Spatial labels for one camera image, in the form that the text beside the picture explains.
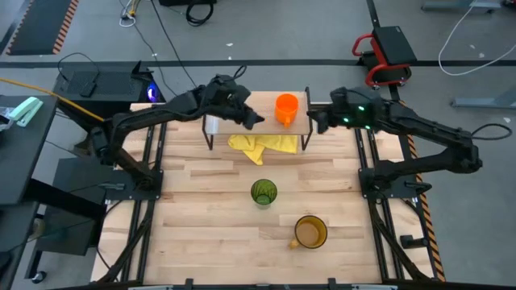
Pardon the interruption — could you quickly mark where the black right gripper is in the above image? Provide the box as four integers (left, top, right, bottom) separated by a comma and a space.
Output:
306, 85, 385, 135

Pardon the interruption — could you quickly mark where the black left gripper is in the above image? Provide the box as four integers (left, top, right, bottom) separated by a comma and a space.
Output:
202, 73, 266, 131

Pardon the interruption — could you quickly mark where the orange plastic cup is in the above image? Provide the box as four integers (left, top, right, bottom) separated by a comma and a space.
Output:
274, 93, 300, 128

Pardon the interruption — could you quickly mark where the wooden shelf with black legs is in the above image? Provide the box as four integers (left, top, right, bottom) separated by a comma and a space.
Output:
201, 86, 314, 152

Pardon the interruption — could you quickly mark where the yellow cloth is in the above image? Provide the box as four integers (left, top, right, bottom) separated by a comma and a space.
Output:
227, 134, 299, 167

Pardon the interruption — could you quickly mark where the green plastic cup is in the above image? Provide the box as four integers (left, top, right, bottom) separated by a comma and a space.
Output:
250, 178, 279, 209

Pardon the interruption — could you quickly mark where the red and black rolling stool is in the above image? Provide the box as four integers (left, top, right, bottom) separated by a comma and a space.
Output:
352, 25, 418, 91

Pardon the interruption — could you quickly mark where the amber glass mug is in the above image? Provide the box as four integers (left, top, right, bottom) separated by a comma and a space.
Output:
288, 214, 329, 250

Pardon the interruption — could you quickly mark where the black computer tower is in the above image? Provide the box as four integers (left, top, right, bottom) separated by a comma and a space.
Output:
53, 60, 165, 122

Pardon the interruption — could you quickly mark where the grey desk foot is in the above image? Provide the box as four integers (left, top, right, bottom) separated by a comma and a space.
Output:
421, 0, 501, 14
451, 83, 516, 110

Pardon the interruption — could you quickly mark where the black wheeled cart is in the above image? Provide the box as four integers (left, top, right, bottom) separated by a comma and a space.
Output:
23, 156, 106, 283

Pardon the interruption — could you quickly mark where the mint green stapler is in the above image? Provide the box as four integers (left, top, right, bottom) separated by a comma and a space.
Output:
7, 96, 44, 128

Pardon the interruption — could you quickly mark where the black mat with orange stripes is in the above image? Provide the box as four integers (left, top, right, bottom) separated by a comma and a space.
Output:
5, 0, 80, 56

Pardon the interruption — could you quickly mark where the black side desk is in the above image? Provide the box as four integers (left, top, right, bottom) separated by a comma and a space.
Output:
0, 94, 60, 207

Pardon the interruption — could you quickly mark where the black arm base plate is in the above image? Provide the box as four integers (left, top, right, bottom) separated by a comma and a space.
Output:
358, 167, 420, 201
105, 168, 162, 201

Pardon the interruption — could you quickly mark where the long black floor cable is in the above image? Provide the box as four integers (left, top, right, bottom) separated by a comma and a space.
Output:
148, 0, 201, 90

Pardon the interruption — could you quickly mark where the coiled black cable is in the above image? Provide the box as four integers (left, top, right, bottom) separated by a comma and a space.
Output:
185, 0, 215, 27

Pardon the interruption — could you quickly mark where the black clamp handle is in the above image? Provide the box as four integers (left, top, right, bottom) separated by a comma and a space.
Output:
405, 181, 433, 193
400, 234, 429, 250

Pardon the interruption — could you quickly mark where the white floor cable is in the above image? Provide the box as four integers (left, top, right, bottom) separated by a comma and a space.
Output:
438, 0, 516, 77

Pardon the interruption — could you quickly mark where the white and yellow cable bundle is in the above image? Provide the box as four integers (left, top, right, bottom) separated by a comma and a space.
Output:
118, 0, 141, 28

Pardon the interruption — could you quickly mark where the small black box with cable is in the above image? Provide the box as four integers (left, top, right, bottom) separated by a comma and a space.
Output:
79, 81, 98, 99

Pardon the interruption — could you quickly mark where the black aluminium table frame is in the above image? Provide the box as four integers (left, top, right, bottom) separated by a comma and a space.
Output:
96, 102, 436, 289

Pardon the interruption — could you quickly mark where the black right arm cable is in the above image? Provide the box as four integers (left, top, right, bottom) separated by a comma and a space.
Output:
470, 122, 514, 142

